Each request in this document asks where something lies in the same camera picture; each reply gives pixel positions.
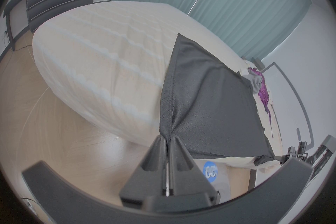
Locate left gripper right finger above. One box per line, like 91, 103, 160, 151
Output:
168, 136, 217, 202

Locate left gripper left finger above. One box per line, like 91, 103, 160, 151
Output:
119, 135, 167, 204

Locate black T-shirt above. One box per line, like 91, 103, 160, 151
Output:
159, 33, 276, 166

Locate bed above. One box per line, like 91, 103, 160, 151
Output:
31, 1, 314, 173

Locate purple garment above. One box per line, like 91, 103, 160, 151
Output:
248, 68, 271, 121

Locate grey garment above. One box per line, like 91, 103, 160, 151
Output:
243, 72, 263, 93

